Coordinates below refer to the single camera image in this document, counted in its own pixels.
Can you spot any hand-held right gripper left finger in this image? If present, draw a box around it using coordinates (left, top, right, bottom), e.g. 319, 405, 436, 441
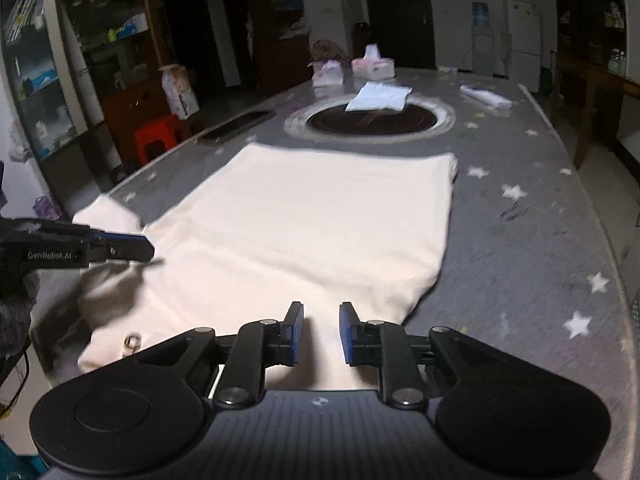
126, 301, 306, 411

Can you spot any red plastic stool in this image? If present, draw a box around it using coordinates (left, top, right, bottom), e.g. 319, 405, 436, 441
134, 115, 192, 165

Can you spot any white folded cloth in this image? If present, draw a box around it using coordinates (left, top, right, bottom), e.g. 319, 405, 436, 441
345, 81, 414, 113

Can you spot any pink tissue pack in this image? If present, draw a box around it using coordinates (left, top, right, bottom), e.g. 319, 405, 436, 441
351, 44, 396, 80

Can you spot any person's left hand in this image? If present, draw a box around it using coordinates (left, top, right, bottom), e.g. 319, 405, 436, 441
0, 270, 42, 358

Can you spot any round black hot plate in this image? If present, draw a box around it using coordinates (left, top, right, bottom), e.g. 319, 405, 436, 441
284, 96, 457, 141

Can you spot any dark wooden door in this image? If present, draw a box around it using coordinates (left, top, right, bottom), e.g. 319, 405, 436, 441
360, 0, 437, 69

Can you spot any water dispenser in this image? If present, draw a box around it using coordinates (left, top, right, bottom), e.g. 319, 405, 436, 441
470, 2, 497, 77

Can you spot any white tissue pack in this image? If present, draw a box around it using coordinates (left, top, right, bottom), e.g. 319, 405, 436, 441
312, 60, 346, 88

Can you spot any wooden shelf with bottles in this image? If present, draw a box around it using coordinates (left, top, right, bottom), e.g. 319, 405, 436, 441
552, 0, 640, 171

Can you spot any grey star-print tablecloth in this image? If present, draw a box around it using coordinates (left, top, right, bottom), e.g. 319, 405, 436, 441
30, 66, 640, 411

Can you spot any glass-door display cabinet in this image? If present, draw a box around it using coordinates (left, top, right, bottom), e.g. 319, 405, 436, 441
0, 0, 96, 206

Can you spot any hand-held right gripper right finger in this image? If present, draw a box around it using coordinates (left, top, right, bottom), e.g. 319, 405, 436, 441
339, 302, 522, 410

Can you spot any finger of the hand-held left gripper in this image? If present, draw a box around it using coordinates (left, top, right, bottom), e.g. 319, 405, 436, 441
70, 223, 156, 264

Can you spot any dark wooden shelf unit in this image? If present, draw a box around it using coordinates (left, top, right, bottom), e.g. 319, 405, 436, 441
55, 0, 171, 161

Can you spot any brown crumpled cloth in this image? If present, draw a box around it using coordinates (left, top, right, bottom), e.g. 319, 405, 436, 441
308, 38, 352, 67

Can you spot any white refrigerator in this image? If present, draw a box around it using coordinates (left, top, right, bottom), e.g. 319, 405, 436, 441
505, 0, 544, 94

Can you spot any cream t-shirt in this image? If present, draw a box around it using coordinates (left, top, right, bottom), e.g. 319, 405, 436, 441
72, 143, 459, 392

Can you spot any long white packet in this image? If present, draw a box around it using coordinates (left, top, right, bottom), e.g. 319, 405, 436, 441
459, 84, 514, 112

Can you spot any white printed bag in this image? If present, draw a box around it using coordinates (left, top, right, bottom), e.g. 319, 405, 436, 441
159, 64, 201, 121

